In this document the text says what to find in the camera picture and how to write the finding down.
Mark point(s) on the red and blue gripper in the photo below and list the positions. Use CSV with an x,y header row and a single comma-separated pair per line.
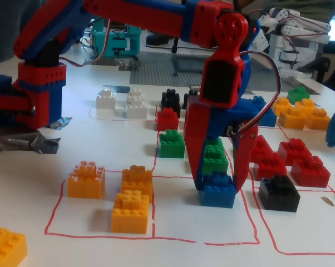
x,y
201,122

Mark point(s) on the blue lego block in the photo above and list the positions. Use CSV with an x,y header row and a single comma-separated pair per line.
x,y
219,194
270,118

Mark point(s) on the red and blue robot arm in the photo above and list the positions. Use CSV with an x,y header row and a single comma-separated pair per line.
x,y
156,16

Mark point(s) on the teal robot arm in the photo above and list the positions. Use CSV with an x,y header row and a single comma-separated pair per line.
x,y
120,44

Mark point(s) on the silver tape under teal arm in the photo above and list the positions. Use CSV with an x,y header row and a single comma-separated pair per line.
x,y
125,65

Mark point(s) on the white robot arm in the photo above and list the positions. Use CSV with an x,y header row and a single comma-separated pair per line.
x,y
292,41

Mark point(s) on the green lego block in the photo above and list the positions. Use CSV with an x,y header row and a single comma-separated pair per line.
x,y
297,94
171,146
216,158

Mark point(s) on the orange lego block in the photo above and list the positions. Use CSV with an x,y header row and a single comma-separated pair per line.
x,y
6,247
137,179
85,183
317,121
281,105
305,104
131,215
291,119

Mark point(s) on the red lego block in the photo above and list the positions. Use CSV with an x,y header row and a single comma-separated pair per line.
x,y
310,172
294,150
260,147
167,119
270,168

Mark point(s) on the black lego block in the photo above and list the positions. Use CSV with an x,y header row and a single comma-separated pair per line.
x,y
278,194
186,101
170,101

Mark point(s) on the white lego block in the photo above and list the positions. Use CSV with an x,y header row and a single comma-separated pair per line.
x,y
137,107
106,104

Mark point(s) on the seated person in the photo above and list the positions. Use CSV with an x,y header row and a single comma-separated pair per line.
x,y
304,7

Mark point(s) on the small brown scrap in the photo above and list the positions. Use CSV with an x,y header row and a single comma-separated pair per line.
x,y
327,201

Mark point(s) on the black tripod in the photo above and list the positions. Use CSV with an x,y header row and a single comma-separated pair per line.
x,y
175,46

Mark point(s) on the black pouch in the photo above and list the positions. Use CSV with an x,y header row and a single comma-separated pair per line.
x,y
156,40

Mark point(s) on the grey lego baseplate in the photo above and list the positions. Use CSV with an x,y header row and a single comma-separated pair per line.
x,y
153,72

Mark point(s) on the small silver tape piece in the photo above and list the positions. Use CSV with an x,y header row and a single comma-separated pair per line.
x,y
62,122

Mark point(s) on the grey lego brick frame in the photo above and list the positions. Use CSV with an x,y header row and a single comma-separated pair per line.
x,y
184,69

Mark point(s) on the crumpled silver duct tape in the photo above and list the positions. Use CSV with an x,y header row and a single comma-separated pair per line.
x,y
22,142

